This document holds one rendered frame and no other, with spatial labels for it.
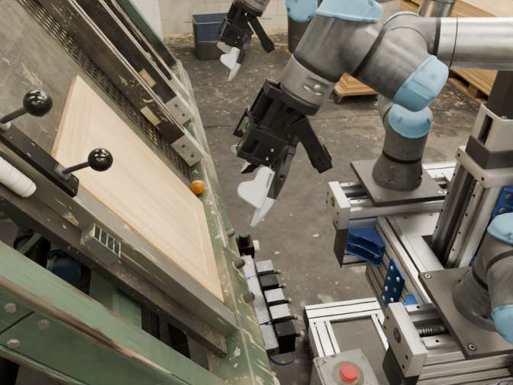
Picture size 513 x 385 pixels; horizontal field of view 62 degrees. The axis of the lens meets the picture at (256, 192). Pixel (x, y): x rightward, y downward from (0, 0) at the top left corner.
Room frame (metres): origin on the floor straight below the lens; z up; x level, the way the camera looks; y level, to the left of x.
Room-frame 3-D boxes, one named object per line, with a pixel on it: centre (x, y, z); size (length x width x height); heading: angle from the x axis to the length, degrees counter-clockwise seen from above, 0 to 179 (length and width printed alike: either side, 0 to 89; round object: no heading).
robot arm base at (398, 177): (1.10, -0.44, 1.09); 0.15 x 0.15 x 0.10
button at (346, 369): (0.50, -0.20, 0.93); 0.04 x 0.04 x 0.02
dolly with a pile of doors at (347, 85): (4.12, -0.98, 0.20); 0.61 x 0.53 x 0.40; 9
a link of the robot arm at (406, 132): (1.11, -0.44, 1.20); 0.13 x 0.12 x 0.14; 175
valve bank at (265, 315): (0.92, -0.03, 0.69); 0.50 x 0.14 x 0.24; 13
